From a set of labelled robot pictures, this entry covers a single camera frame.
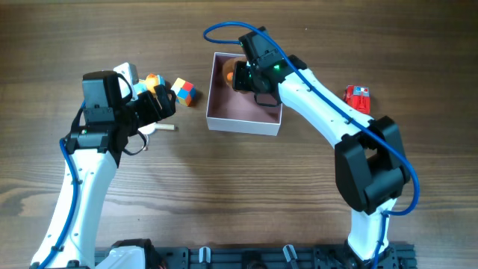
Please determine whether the white wooden rattle drum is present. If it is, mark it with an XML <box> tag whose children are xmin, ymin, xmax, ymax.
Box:
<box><xmin>138</xmin><ymin>123</ymin><xmax>176</xmax><ymax>151</ymax></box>

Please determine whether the colourful two-by-two puzzle cube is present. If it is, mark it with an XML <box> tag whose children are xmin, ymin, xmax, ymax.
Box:
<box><xmin>171</xmin><ymin>78</ymin><xmax>196</xmax><ymax>107</ymax></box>

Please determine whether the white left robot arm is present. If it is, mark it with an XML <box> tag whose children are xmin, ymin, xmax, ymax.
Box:
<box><xmin>30</xmin><ymin>70</ymin><xmax>176</xmax><ymax>268</ymax></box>

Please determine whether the brown plush toy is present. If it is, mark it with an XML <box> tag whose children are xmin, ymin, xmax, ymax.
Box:
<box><xmin>222</xmin><ymin>56</ymin><xmax>246</xmax><ymax>89</ymax></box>

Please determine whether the white cardboard box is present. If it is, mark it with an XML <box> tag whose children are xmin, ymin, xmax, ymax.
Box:
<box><xmin>206</xmin><ymin>52</ymin><xmax>282</xmax><ymax>136</ymax></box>

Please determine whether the red toy truck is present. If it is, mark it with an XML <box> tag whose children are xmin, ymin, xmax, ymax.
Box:
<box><xmin>344</xmin><ymin>85</ymin><xmax>371</xmax><ymax>114</ymax></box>

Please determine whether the yellow duck toy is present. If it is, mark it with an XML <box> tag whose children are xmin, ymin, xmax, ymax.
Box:
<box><xmin>134</xmin><ymin>73</ymin><xmax>166</xmax><ymax>96</ymax></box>

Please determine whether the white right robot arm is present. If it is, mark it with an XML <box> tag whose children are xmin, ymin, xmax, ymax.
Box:
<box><xmin>232</xmin><ymin>27</ymin><xmax>410</xmax><ymax>265</ymax></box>

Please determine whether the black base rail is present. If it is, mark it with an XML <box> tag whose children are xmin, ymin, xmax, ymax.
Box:
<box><xmin>155</xmin><ymin>243</ymin><xmax>418</xmax><ymax>269</ymax></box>

